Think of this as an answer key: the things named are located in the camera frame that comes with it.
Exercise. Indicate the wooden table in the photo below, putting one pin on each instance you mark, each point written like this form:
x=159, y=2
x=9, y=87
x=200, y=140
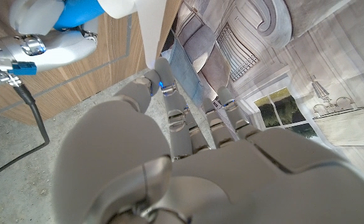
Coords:
x=76, y=81

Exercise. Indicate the white lint roller sheet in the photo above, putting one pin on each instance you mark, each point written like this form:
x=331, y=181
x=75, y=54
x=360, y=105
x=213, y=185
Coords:
x=150, y=34

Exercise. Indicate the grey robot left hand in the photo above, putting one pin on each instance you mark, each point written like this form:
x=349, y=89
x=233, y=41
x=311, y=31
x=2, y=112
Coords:
x=200, y=180

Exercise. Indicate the printed living room backdrop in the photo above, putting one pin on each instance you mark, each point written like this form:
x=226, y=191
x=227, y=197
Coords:
x=309, y=62

